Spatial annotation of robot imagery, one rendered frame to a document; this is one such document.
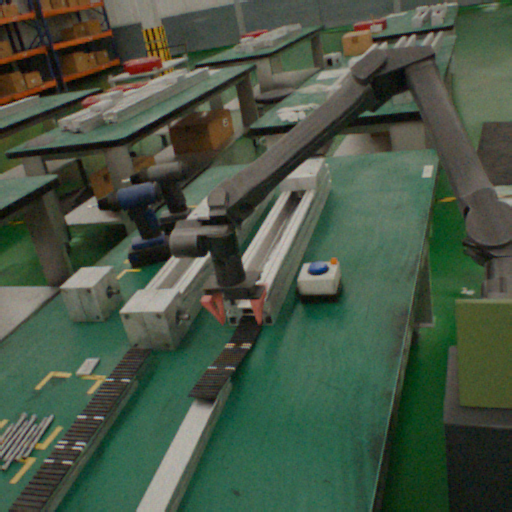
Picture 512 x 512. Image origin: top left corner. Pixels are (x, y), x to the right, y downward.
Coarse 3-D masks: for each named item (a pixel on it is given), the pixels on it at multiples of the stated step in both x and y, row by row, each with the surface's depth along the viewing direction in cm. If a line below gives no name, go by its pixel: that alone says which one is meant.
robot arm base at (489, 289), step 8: (488, 264) 88; (496, 264) 86; (504, 264) 85; (488, 272) 87; (496, 272) 85; (504, 272) 85; (488, 280) 86; (496, 280) 84; (504, 280) 83; (480, 288) 89; (488, 288) 85; (496, 288) 84; (504, 288) 83; (488, 296) 81; (496, 296) 81; (504, 296) 81
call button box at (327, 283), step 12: (300, 276) 124; (312, 276) 123; (324, 276) 122; (336, 276) 123; (300, 288) 123; (312, 288) 122; (324, 288) 122; (336, 288) 122; (312, 300) 124; (324, 300) 123; (336, 300) 122
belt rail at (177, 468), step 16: (224, 384) 100; (208, 400) 96; (224, 400) 99; (192, 416) 93; (208, 416) 93; (192, 432) 90; (208, 432) 92; (176, 448) 87; (192, 448) 86; (176, 464) 84; (192, 464) 86; (160, 480) 82; (176, 480) 81; (144, 496) 80; (160, 496) 79; (176, 496) 81
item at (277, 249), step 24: (288, 192) 166; (312, 192) 163; (288, 216) 158; (312, 216) 160; (264, 240) 140; (288, 240) 136; (264, 264) 133; (288, 264) 132; (288, 288) 131; (240, 312) 120; (264, 312) 118
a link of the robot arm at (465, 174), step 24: (408, 48) 105; (432, 48) 103; (384, 72) 105; (408, 72) 104; (432, 72) 102; (384, 96) 111; (432, 96) 101; (432, 120) 99; (456, 120) 98; (456, 144) 96; (456, 168) 95; (480, 168) 93; (456, 192) 94; (480, 192) 89; (480, 216) 87; (504, 216) 86; (480, 240) 86; (504, 240) 85; (480, 264) 94
